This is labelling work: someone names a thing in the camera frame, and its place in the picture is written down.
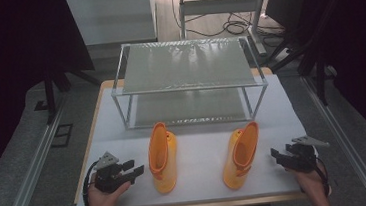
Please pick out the yellow rain boot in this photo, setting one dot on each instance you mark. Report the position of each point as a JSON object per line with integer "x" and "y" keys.
{"x": 238, "y": 161}
{"x": 164, "y": 165}

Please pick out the dark monitor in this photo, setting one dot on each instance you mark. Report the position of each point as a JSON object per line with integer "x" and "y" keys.
{"x": 284, "y": 2}

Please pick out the person's right hand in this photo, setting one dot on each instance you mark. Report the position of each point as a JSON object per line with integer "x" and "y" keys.
{"x": 310, "y": 182}

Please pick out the white table mat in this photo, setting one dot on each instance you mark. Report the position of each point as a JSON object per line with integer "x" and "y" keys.
{"x": 201, "y": 148}

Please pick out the black floor bracket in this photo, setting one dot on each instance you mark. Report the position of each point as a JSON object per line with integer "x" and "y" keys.
{"x": 62, "y": 135}
{"x": 41, "y": 105}

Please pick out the grey metal desk frame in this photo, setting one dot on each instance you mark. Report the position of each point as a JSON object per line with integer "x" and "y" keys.
{"x": 219, "y": 6}

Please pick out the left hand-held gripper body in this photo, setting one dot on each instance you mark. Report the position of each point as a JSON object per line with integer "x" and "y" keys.
{"x": 107, "y": 176}

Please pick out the aluminium floor rail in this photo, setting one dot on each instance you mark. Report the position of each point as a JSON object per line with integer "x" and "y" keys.
{"x": 33, "y": 169}
{"x": 345, "y": 142}

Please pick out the person's left hand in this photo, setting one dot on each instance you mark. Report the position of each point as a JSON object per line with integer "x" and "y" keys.
{"x": 104, "y": 203}

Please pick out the two-tier metal shoe rack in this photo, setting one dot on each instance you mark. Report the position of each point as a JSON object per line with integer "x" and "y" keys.
{"x": 184, "y": 64}

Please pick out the white cabinet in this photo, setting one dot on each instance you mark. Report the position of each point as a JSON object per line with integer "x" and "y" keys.
{"x": 113, "y": 18}

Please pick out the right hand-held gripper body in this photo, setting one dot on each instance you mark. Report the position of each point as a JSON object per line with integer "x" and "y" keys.
{"x": 304, "y": 159}

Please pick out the black stand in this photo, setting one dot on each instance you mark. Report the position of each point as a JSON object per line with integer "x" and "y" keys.
{"x": 49, "y": 91}
{"x": 318, "y": 64}

